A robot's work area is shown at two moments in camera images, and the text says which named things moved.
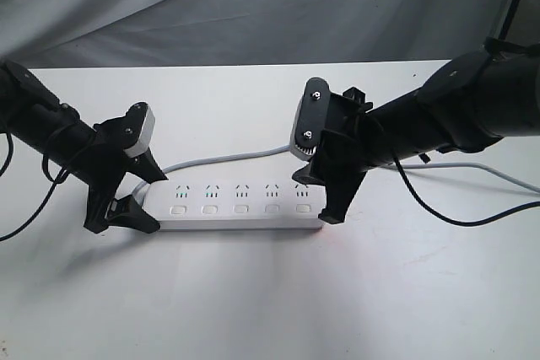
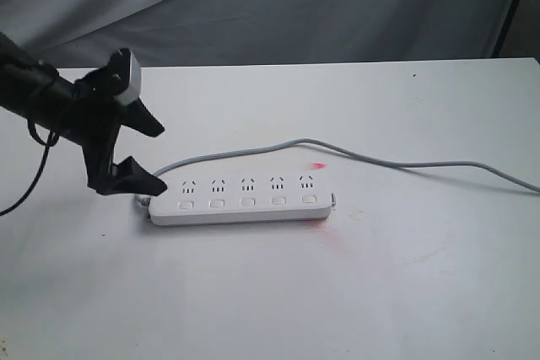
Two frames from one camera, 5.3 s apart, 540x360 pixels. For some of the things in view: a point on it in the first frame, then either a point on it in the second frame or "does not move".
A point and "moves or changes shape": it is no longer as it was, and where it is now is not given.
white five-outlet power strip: [234, 204] moves or changes shape
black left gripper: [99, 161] → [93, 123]
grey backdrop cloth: [118, 11] does not move
